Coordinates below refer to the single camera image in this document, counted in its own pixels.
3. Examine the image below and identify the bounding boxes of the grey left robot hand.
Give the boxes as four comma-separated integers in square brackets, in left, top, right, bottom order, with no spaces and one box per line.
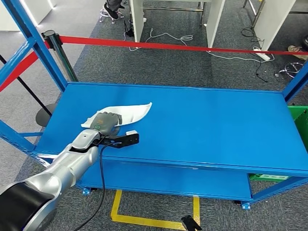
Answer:
[90,111,123,139]

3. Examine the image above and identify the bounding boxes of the white curved plastic part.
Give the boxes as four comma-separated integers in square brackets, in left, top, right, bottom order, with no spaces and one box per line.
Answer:
[81,102,152,129]

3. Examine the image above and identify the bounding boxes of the large blue metal shelf rack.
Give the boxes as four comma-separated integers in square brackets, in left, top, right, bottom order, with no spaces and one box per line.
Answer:
[0,0,308,211]

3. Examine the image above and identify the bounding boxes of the black pole stanchion grey base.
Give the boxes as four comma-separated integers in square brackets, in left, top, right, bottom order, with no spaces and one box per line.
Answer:
[0,53,58,128]

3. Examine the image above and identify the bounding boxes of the small black tripod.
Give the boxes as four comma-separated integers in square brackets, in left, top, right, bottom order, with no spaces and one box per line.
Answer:
[124,19,135,39]

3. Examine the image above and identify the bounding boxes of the white table leg panel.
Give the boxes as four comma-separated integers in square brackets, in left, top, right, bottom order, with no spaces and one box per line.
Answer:
[129,0,145,43]
[254,0,297,52]
[206,0,226,49]

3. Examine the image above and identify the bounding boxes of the red barrier belt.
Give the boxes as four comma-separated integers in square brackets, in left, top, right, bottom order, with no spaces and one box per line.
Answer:
[59,35,308,56]
[0,41,51,93]

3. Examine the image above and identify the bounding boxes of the seated person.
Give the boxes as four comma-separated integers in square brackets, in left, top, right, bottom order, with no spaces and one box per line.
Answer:
[103,0,125,21]

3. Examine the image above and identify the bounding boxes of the yellow floor tape square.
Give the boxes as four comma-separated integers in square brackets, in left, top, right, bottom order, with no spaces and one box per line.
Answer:
[110,190,201,231]

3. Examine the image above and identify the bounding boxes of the white power strip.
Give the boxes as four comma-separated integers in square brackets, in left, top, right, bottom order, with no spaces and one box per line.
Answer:
[252,47,271,62]

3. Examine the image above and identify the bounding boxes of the green plastic crate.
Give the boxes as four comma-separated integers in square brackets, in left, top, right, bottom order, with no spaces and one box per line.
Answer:
[287,105,308,151]
[248,173,289,183]

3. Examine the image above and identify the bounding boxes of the chrome stool star base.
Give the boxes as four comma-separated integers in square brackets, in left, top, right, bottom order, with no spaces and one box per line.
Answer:
[274,62,304,79]

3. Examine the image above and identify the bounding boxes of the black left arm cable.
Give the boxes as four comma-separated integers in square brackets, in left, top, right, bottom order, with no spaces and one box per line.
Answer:
[73,141,121,231]

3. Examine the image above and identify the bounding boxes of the white floor cable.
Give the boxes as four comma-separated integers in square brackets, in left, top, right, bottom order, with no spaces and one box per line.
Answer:
[128,27,275,63]

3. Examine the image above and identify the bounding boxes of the black right camera mount bracket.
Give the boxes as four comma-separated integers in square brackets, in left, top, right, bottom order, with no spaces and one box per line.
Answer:
[180,215,202,231]

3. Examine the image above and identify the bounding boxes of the black floor cable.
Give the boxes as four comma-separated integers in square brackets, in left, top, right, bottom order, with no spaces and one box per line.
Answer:
[240,26,270,83]

